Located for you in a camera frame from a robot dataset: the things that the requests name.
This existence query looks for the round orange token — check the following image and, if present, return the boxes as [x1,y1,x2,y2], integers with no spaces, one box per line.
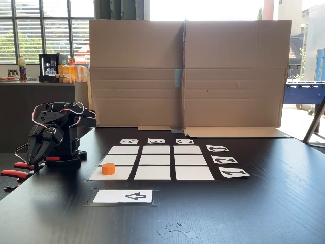
[101,163,116,176]

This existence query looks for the white nine-square grid sheet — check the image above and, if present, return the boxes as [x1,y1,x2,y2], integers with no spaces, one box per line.
[87,144,223,182]

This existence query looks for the black and red clamp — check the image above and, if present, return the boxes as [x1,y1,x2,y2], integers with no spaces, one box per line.
[32,155,63,176]

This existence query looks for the dark counter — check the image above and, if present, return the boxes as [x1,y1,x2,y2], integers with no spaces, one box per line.
[0,80,90,154]

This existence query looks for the orange juice carton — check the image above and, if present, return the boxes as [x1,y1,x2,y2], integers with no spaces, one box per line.
[80,65,90,82]
[58,57,76,83]
[73,65,82,83]

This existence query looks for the black mini fridge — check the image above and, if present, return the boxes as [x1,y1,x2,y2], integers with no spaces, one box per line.
[38,52,69,83]

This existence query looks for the yellow-label drink bottle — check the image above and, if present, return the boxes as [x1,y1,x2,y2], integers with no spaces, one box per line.
[17,55,28,83]

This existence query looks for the white arrow paper sheet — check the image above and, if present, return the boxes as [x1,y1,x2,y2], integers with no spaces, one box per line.
[92,189,154,204]

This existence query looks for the brown cardboard panel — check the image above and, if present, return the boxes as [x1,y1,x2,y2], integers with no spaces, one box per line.
[88,19,186,131]
[182,19,293,139]

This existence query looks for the grey tape strip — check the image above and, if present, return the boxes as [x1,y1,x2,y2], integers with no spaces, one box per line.
[174,68,184,88]

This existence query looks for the clear tape scraps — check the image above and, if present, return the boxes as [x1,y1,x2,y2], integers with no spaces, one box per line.
[156,222,199,241]

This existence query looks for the paper sheet number 3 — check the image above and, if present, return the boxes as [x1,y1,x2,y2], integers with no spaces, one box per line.
[206,145,230,153]

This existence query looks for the paper sheet number 2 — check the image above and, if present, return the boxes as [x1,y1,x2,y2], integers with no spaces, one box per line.
[211,155,239,164]

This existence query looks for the paper sheet number 1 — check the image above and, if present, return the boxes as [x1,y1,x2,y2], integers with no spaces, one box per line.
[218,167,250,179]

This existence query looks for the blue foosball table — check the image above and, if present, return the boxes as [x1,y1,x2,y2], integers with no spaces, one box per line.
[282,81,325,116]

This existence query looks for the metal table leg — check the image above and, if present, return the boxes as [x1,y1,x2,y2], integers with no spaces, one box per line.
[302,96,325,146]

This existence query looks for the grey power cable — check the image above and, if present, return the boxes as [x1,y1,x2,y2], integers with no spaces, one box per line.
[14,143,29,163]

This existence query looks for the red white servo cable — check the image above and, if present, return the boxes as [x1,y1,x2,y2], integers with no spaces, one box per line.
[31,102,86,128]

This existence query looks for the red-handled clamp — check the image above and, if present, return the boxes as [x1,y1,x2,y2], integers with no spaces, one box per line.
[0,161,35,193]

